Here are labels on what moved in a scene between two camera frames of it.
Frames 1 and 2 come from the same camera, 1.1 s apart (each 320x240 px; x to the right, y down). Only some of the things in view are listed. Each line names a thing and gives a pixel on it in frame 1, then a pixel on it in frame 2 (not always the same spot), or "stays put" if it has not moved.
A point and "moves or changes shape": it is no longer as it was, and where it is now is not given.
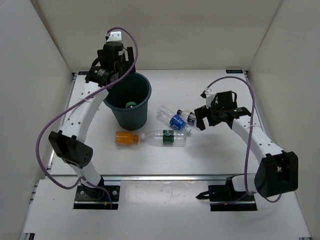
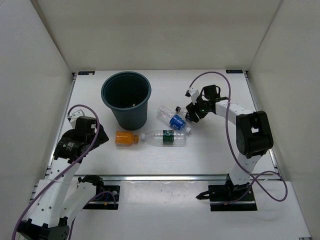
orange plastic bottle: x=126 y=138 stays put
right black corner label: x=234 y=71 stays put
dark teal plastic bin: x=128 y=99 stays put
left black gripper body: x=124 y=66 → x=92 y=138
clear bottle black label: x=190 y=116 moves or changes shape
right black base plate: x=224 y=198 stays put
